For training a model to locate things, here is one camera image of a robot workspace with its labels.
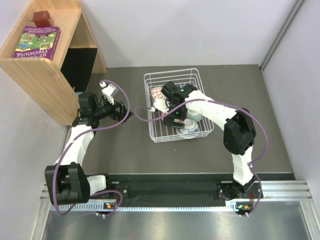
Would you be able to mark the dark blue bottom bowl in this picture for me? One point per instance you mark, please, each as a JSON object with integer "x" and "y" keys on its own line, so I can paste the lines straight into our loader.
{"x": 190, "y": 129}

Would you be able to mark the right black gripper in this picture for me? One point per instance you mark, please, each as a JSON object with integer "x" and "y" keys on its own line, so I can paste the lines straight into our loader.
{"x": 170, "y": 120}

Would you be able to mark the wooden shelf unit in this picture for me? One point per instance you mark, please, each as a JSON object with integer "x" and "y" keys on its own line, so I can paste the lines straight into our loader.
{"x": 41, "y": 78}

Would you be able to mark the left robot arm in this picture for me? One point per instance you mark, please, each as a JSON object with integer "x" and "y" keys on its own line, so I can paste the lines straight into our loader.
{"x": 66, "y": 180}

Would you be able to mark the dark red box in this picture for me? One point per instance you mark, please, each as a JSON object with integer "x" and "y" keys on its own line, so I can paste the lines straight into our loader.
{"x": 42, "y": 19}

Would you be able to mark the pale green bowl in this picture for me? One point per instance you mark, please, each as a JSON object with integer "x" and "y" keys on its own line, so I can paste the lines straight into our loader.
{"x": 193, "y": 115}

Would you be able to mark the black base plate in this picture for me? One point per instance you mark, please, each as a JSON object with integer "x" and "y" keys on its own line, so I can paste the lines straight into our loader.
{"x": 175, "y": 189}

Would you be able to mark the white wire dish rack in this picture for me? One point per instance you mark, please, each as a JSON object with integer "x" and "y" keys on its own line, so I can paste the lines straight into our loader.
{"x": 157, "y": 130}

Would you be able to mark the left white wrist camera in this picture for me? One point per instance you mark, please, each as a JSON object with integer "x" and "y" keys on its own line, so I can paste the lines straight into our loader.
{"x": 109, "y": 91}

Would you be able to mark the red patterned white bowl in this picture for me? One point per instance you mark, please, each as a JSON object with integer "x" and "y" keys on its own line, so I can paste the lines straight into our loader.
{"x": 156, "y": 93}

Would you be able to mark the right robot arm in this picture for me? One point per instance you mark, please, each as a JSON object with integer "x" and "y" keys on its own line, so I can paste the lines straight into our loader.
{"x": 238, "y": 131}

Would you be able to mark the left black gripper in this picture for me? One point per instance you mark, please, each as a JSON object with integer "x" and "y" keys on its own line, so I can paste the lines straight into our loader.
{"x": 123, "y": 112}

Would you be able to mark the aluminium rail frame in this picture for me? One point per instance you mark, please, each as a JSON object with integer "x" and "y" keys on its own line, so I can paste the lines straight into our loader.
{"x": 273, "y": 191}

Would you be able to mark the purple treehouse book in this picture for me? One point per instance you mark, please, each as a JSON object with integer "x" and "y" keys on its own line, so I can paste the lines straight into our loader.
{"x": 38, "y": 42}

